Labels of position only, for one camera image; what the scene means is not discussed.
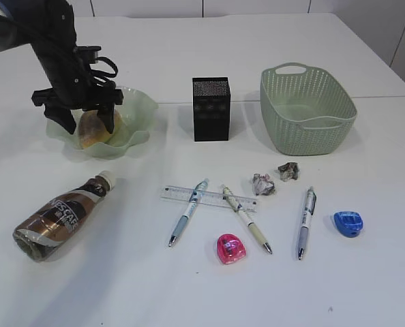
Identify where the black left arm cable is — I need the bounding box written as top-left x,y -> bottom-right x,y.
0,10 -> 119,86

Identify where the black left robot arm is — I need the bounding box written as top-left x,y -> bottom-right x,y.
0,1 -> 123,134

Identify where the blue pencil sharpener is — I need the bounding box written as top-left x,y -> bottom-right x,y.
333,211 -> 363,238

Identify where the white paper ball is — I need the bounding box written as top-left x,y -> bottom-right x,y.
252,173 -> 276,196

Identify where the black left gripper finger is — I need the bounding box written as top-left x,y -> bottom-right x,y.
97,104 -> 115,134
44,105 -> 76,134

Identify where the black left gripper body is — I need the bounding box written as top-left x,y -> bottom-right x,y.
32,64 -> 123,111

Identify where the green wavy glass plate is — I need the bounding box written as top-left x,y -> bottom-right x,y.
46,87 -> 158,159

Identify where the transparent plastic ruler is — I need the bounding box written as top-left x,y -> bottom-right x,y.
160,185 -> 258,213

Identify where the brown Nescafe coffee bottle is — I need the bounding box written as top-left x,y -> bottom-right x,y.
12,170 -> 116,262

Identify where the brown paper ball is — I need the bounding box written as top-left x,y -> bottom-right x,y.
277,162 -> 299,182

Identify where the green plastic basket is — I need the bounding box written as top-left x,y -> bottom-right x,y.
260,63 -> 357,156

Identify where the pink pencil sharpener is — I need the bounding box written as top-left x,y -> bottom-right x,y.
217,234 -> 247,265

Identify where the blue grey pen left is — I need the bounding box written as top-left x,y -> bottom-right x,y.
168,178 -> 209,247

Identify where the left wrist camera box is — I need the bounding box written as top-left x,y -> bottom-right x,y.
74,46 -> 102,64

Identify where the black mesh pen holder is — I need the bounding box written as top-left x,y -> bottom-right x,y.
192,77 -> 231,142

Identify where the sugared bread roll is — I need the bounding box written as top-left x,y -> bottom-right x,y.
78,110 -> 122,149

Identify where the beige pen middle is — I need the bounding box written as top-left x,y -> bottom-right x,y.
221,185 -> 273,255

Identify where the grey pen right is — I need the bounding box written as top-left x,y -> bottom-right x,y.
297,187 -> 316,260

